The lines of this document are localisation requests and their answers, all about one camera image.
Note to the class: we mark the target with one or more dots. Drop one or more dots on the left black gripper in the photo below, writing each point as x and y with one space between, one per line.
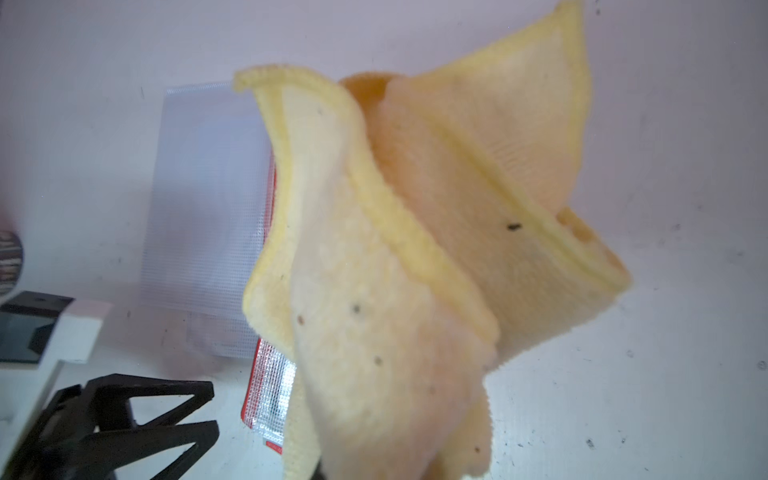
39 334

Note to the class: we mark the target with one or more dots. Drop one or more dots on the clear mesh document bag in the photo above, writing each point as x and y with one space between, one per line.
267 398
209 214

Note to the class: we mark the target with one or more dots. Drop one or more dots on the yellow microfiber cloth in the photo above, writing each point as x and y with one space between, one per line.
420 238

